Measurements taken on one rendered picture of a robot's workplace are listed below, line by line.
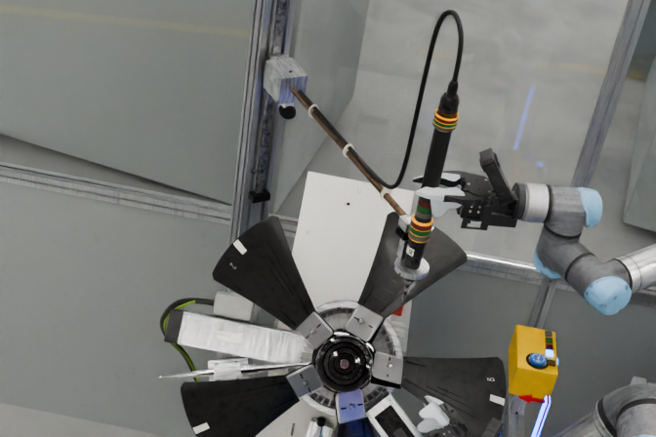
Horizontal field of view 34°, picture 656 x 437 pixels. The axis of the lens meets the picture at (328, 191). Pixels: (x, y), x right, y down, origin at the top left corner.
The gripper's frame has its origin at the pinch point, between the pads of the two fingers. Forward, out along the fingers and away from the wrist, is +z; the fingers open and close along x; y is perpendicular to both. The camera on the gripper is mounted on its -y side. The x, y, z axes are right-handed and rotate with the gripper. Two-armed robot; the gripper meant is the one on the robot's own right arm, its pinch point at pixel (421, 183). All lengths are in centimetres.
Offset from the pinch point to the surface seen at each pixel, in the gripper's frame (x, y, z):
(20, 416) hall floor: 89, 167, 97
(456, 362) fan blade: 3, 48, -17
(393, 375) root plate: -2.5, 47.9, -2.5
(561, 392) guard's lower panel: 59, 110, -70
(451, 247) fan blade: 13.9, 24.9, -12.7
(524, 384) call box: 15, 65, -39
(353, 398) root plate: -3, 55, 5
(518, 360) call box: 18, 60, -37
